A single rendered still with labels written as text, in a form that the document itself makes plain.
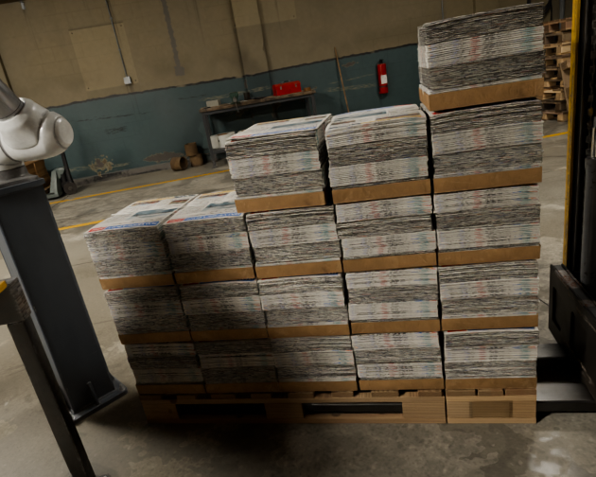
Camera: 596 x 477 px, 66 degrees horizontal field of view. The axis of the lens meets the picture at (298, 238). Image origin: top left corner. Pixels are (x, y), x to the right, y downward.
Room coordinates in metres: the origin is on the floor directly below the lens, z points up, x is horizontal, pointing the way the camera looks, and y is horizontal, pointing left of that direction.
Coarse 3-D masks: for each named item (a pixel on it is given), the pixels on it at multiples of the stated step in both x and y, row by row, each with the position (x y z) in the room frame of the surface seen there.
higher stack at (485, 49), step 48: (432, 48) 1.28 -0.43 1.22; (480, 48) 1.25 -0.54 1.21; (528, 48) 1.23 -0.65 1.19; (432, 144) 1.28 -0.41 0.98; (480, 144) 1.25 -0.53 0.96; (528, 144) 1.22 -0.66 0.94; (432, 192) 1.32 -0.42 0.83; (480, 192) 1.25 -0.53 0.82; (528, 192) 1.22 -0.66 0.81; (480, 240) 1.25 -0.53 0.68; (528, 240) 1.22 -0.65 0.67; (480, 288) 1.25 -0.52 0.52; (528, 288) 1.22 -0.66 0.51; (480, 336) 1.25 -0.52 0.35; (528, 336) 1.22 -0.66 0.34
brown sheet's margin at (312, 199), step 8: (328, 184) 1.44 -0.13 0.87; (312, 192) 1.35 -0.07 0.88; (320, 192) 1.35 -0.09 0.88; (328, 192) 1.43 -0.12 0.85; (240, 200) 1.41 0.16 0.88; (248, 200) 1.41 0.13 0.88; (256, 200) 1.40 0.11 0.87; (264, 200) 1.39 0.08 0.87; (272, 200) 1.38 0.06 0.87; (280, 200) 1.38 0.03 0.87; (288, 200) 1.37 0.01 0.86; (296, 200) 1.37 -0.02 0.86; (304, 200) 1.36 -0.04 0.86; (312, 200) 1.35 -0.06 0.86; (320, 200) 1.35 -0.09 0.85; (240, 208) 1.41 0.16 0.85; (248, 208) 1.41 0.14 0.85; (256, 208) 1.40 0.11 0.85; (264, 208) 1.39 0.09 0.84; (272, 208) 1.39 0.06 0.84; (280, 208) 1.38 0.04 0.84
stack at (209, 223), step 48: (96, 240) 1.53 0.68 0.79; (144, 240) 1.49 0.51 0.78; (192, 240) 1.46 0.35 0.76; (240, 240) 1.42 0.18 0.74; (288, 240) 1.39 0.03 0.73; (336, 240) 1.35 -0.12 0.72; (384, 240) 1.31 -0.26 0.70; (432, 240) 1.28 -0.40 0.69; (144, 288) 1.51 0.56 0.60; (192, 288) 1.46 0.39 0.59; (240, 288) 1.42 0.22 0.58; (288, 288) 1.39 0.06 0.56; (336, 288) 1.34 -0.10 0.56; (384, 288) 1.32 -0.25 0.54; (432, 288) 1.28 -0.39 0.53; (336, 336) 1.36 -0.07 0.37; (384, 336) 1.32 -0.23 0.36; (432, 336) 1.29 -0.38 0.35; (144, 384) 1.54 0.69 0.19
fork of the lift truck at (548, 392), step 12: (540, 384) 1.30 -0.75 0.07; (552, 384) 1.29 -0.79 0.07; (564, 384) 1.28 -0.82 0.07; (576, 384) 1.27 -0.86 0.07; (540, 396) 1.25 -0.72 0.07; (552, 396) 1.24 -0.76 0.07; (564, 396) 1.23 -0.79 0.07; (576, 396) 1.22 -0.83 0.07; (588, 396) 1.21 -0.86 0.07; (312, 408) 1.40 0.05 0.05; (324, 408) 1.39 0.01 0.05; (336, 408) 1.38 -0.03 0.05; (348, 408) 1.37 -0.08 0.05; (360, 408) 1.36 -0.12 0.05; (372, 408) 1.35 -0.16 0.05; (384, 408) 1.34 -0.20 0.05; (396, 408) 1.33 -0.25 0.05; (540, 408) 1.22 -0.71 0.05; (552, 408) 1.21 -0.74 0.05; (564, 408) 1.21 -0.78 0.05; (576, 408) 1.20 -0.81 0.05; (588, 408) 1.19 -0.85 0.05
